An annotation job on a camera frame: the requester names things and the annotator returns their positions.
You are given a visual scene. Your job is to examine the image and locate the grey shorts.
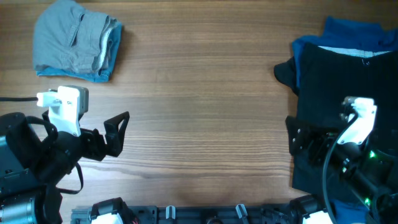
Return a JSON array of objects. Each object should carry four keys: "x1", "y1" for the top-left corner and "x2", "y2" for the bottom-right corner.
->
[{"x1": 33, "y1": 0, "x2": 118, "y2": 73}]

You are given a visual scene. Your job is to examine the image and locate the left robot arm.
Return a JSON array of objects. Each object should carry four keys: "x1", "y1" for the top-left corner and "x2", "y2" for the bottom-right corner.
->
[{"x1": 1, "y1": 112, "x2": 130, "y2": 223}]

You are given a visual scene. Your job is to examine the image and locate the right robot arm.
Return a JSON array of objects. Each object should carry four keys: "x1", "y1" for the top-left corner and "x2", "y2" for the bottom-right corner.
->
[{"x1": 285, "y1": 113, "x2": 397, "y2": 223}]

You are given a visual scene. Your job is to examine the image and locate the black garment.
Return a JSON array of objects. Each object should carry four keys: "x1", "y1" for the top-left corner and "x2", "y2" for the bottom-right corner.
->
[{"x1": 273, "y1": 42, "x2": 398, "y2": 210}]

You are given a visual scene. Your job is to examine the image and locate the folded light blue jeans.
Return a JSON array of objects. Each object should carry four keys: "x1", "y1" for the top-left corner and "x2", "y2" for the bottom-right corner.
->
[{"x1": 36, "y1": 21, "x2": 122, "y2": 83}]

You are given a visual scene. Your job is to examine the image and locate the blue shirt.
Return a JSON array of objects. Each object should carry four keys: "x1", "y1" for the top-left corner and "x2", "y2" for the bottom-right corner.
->
[{"x1": 292, "y1": 16, "x2": 397, "y2": 88}]

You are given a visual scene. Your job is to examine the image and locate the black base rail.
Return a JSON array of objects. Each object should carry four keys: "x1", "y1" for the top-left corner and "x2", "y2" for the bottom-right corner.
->
[{"x1": 70, "y1": 197, "x2": 333, "y2": 224}]

